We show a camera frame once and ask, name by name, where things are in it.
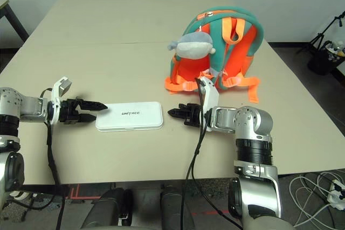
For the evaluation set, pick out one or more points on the white pencil case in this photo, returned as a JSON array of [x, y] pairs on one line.
[[129, 118]]

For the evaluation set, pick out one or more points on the dark robot left leg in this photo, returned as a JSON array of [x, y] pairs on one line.
[[105, 208]]

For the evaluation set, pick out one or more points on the dark robot leg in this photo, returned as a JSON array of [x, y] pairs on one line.
[[175, 208], [105, 208]]

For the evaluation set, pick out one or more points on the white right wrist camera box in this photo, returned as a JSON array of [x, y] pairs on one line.
[[211, 94]]

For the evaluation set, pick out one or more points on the grey white plush shark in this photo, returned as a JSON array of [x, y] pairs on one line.
[[192, 48]]

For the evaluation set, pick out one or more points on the dark robot right leg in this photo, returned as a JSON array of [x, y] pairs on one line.
[[175, 208]]

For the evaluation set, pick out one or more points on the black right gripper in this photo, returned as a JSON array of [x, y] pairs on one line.
[[192, 115]]

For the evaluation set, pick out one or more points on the black tripod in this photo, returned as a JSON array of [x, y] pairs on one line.
[[320, 36]]

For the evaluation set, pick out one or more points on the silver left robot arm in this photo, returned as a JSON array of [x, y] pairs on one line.
[[24, 104]]

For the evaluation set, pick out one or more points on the teal and orange backpack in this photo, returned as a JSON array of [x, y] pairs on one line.
[[234, 52]]

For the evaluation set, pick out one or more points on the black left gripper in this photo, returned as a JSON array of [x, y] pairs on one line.
[[68, 111]]

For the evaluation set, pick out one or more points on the black-legged side table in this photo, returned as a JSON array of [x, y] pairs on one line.
[[10, 14]]

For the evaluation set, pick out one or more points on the black trash bin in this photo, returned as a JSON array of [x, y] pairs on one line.
[[323, 60]]

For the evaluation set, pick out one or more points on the white power strip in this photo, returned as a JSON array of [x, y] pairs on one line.
[[335, 195]]

